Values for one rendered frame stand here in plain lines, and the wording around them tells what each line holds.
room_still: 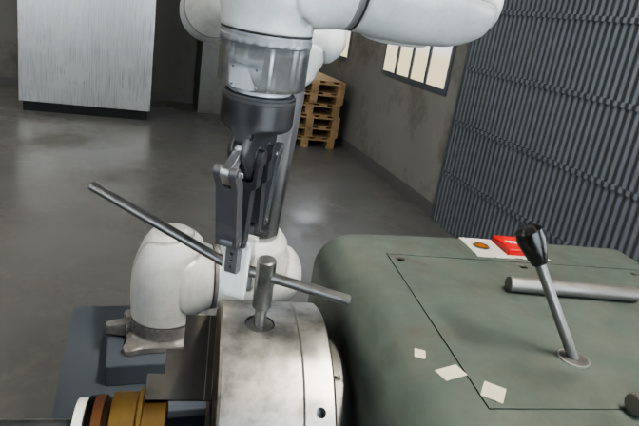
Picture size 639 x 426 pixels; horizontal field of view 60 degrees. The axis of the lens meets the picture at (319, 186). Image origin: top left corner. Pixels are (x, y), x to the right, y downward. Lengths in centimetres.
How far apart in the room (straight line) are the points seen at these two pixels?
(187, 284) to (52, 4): 624
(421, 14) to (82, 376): 111
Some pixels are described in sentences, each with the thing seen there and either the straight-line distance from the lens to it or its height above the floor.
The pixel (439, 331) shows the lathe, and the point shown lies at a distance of 68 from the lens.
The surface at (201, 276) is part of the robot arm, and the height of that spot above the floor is 99.
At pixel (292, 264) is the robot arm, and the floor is 101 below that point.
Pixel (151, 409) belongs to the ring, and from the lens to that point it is 74.
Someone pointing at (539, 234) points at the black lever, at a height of 140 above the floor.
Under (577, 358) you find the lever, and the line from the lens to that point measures 72.
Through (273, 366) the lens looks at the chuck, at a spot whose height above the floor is 122.
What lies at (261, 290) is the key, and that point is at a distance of 63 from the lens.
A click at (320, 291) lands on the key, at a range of 61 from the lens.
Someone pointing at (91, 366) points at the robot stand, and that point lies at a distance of 143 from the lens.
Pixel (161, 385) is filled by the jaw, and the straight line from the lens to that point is 74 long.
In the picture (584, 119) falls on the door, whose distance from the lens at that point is 371.
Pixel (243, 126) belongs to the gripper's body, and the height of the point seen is 147.
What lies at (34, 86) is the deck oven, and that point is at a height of 31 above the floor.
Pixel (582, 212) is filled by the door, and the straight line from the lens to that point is 367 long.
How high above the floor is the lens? 159
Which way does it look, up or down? 17 degrees down
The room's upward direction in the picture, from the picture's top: 9 degrees clockwise
